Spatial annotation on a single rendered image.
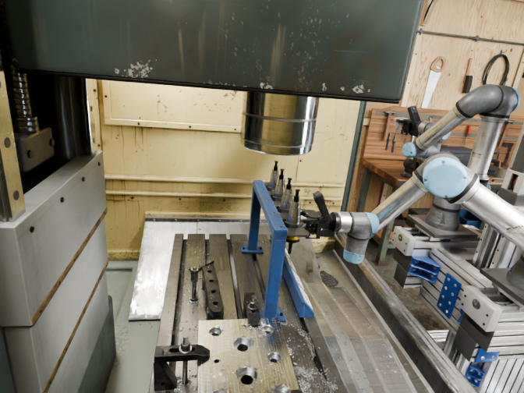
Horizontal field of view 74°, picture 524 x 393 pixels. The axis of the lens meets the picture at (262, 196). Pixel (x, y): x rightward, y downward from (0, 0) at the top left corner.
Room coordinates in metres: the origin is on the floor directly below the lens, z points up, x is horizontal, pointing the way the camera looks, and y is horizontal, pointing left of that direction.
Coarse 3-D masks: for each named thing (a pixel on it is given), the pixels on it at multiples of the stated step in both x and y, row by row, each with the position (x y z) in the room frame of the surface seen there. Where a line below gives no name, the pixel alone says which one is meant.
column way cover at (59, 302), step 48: (48, 192) 0.58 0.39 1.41; (96, 192) 0.83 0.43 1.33; (0, 240) 0.44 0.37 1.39; (48, 240) 0.54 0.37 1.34; (96, 240) 0.81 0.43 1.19; (0, 288) 0.43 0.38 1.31; (48, 288) 0.51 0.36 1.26; (96, 288) 0.77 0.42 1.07; (48, 336) 0.50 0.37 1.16; (96, 336) 0.76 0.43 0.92; (48, 384) 0.47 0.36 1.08
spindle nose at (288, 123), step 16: (256, 96) 0.69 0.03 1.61; (272, 96) 0.68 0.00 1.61; (288, 96) 0.68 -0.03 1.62; (256, 112) 0.69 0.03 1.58; (272, 112) 0.68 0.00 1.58; (288, 112) 0.68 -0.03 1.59; (304, 112) 0.69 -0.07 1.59; (256, 128) 0.69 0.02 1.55; (272, 128) 0.68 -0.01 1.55; (288, 128) 0.68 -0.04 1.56; (304, 128) 0.69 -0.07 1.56; (256, 144) 0.69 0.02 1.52; (272, 144) 0.67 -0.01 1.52; (288, 144) 0.68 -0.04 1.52; (304, 144) 0.70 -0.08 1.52
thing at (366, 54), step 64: (64, 0) 0.56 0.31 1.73; (128, 0) 0.58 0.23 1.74; (192, 0) 0.60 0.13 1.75; (256, 0) 0.62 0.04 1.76; (320, 0) 0.64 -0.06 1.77; (384, 0) 0.66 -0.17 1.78; (64, 64) 0.56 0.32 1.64; (128, 64) 0.58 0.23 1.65; (192, 64) 0.60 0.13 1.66; (256, 64) 0.62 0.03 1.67; (320, 64) 0.64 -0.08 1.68; (384, 64) 0.66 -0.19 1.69
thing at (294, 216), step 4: (292, 200) 0.99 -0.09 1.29; (292, 204) 0.98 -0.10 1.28; (296, 204) 0.98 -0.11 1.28; (292, 208) 0.98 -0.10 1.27; (296, 208) 0.98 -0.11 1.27; (292, 212) 0.98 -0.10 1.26; (296, 212) 0.98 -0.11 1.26; (300, 212) 0.99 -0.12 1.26; (288, 216) 0.99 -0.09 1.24; (292, 216) 0.97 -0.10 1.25; (296, 216) 0.97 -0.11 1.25; (300, 216) 0.99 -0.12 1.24; (288, 220) 0.98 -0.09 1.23; (292, 220) 0.97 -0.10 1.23; (296, 220) 0.97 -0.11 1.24; (300, 220) 0.99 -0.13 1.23
